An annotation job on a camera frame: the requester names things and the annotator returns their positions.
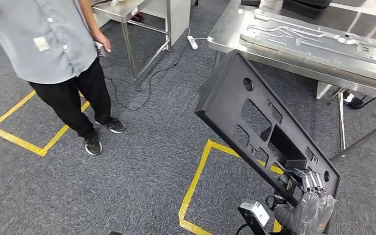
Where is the person's hand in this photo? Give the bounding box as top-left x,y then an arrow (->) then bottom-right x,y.
94,31 -> 112,53

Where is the stainless steel workbench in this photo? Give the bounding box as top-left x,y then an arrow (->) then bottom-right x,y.
207,0 -> 376,163

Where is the silver stamped metal sheet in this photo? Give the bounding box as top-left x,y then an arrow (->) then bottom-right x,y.
239,8 -> 376,86

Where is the black and white power strip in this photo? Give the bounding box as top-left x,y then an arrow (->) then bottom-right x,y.
343,92 -> 365,109

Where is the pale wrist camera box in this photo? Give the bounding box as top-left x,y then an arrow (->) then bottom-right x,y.
238,201 -> 270,228

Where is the black plastic panel part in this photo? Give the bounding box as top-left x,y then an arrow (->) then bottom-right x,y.
194,49 -> 341,234

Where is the grey handheld controller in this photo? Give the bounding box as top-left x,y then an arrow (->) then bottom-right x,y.
94,41 -> 111,58

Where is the long black floor cable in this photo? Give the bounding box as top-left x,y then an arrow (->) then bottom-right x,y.
103,42 -> 188,112

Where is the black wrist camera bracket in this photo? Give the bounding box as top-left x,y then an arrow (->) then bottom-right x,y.
238,207 -> 273,235

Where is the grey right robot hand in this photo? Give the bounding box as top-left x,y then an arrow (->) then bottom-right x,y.
279,168 -> 337,235

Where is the person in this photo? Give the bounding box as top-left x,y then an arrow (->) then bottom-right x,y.
0,0 -> 126,156

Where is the stainless steel side table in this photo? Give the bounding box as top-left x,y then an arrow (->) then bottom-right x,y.
92,0 -> 172,92

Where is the black tray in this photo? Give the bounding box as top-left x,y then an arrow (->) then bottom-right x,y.
282,0 -> 333,15

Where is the white cabinet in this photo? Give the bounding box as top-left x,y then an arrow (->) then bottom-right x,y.
92,0 -> 191,47

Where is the white power strip cable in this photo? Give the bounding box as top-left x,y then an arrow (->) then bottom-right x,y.
188,27 -> 210,42

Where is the white post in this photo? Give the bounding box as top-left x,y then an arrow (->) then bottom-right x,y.
316,81 -> 333,99

